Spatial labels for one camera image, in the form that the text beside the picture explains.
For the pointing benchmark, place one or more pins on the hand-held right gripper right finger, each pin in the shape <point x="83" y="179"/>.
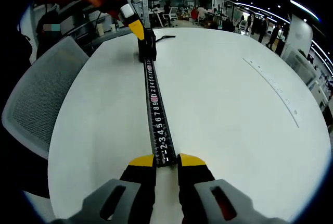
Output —
<point x="197" y="179"/>

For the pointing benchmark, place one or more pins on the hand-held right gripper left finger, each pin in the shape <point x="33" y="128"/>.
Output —
<point x="135" y="182"/>

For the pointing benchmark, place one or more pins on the grey mesh office chair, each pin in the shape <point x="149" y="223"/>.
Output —
<point x="39" y="96"/>

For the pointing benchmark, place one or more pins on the black tape measure with blade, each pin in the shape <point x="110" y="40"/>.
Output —
<point x="156" y="109"/>

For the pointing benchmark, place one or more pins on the white office chair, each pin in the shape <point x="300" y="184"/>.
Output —
<point x="171" y="13"/>

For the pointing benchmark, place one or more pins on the clear plastic ruler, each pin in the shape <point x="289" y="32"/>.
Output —
<point x="275" y="87"/>

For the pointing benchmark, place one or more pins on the white cup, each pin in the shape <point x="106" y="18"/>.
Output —
<point x="100" y="29"/>
<point x="112" y="27"/>

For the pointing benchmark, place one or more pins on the white box appliance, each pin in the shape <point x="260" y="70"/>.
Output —
<point x="299" y="65"/>

